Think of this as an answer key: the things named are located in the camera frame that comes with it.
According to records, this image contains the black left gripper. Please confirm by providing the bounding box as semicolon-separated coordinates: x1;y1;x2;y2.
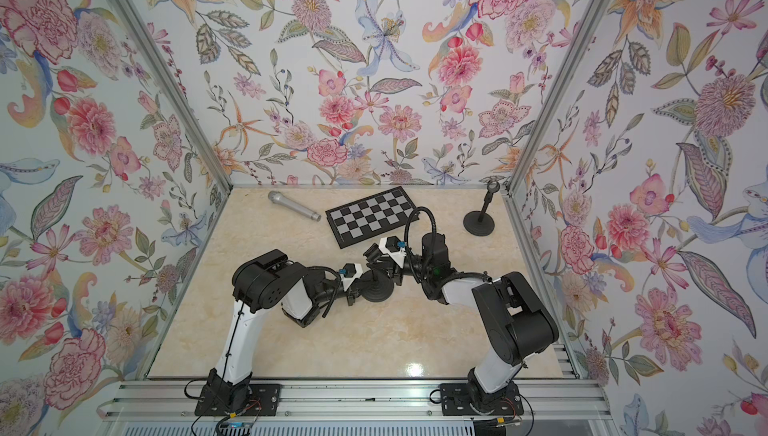
311;276;376;310

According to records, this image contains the black round disc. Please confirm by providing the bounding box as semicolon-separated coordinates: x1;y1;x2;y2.
359;271;394;303

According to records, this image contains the black round stand base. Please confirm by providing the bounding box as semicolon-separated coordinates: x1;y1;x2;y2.
463;210;495;237

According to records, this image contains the black microphone stand pole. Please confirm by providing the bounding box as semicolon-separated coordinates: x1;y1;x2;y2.
478;189;495;222

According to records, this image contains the black microphone clip holder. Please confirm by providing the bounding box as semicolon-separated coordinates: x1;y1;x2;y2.
486;180;501;194

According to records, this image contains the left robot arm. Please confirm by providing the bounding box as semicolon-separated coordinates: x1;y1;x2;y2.
205;249;363;411

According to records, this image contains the silver handheld microphone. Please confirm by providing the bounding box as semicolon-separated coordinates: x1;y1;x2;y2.
268;191;321;222

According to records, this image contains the black white chessboard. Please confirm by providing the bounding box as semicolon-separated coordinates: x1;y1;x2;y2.
325;186;416;249

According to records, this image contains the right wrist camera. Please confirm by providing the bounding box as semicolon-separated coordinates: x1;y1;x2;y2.
378;236;407;269

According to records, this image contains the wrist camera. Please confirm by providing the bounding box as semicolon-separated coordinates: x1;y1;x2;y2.
338;263;364;291
378;236;407;269

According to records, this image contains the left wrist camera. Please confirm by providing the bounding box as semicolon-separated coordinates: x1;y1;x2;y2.
338;263;364;291

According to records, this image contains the left black corrugated cable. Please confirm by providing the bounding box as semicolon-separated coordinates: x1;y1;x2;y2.
299;265;344;319

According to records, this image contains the black corrugated cable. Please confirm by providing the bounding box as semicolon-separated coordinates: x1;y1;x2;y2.
403;206;439;284
299;265;344;319

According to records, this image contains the right black corrugated cable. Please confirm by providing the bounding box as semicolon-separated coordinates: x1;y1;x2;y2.
403;206;439;284

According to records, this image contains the aluminium front rail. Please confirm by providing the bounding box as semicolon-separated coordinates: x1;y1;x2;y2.
96;379;618;435

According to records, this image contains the right aluminium corner post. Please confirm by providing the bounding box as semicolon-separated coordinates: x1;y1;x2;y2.
507;0;610;198

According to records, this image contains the aluminium corner post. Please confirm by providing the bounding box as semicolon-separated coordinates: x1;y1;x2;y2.
507;0;610;198
109;0;233;196

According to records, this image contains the left aluminium corner post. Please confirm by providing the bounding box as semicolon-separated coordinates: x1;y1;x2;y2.
109;0;233;196

